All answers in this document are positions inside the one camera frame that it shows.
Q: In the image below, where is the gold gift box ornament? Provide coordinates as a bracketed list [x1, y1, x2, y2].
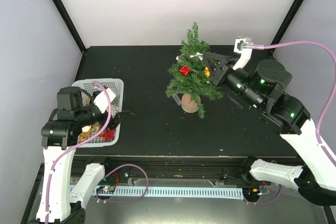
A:
[203, 67, 211, 78]

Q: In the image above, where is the silver star ornament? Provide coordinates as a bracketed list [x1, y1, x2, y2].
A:
[189, 52, 203, 61]

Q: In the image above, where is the small green christmas tree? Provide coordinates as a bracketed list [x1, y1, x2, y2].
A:
[166, 22, 224, 119]

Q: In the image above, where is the red gift box ornament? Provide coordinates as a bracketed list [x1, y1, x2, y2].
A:
[180, 65, 190, 76]

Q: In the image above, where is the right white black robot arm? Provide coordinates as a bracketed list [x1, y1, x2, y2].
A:
[202, 52, 335, 206]

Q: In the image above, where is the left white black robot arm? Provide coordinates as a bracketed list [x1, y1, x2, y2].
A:
[35, 81, 128, 223]

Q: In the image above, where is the terracotta tree pot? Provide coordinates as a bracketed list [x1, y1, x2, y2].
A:
[181, 94, 198, 113]

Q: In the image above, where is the red snowflake ornament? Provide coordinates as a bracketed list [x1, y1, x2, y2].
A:
[99, 128, 116, 143]

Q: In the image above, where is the wooden slice ornament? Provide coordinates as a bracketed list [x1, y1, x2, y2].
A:
[82, 125, 91, 134]

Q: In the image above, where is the white plastic basket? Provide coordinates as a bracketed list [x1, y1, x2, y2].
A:
[71, 78, 124, 148]

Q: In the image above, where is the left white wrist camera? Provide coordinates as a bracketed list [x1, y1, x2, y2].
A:
[93, 88, 118, 114]

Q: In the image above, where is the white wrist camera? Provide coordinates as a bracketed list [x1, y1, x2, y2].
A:
[233, 37, 253, 70]
[93, 88, 118, 114]

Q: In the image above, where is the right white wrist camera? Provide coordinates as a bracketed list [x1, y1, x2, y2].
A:
[233, 37, 253, 70]

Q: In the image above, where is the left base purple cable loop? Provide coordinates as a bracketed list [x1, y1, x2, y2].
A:
[96, 163, 150, 204]

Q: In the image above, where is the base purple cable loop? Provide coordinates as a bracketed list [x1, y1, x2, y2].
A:
[96, 163, 150, 204]
[243, 182, 284, 206]

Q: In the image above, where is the light blue slotted cable duct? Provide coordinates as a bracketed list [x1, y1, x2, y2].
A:
[92, 185, 244, 200]

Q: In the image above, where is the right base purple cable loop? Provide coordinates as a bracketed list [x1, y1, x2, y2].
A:
[243, 182, 284, 206]

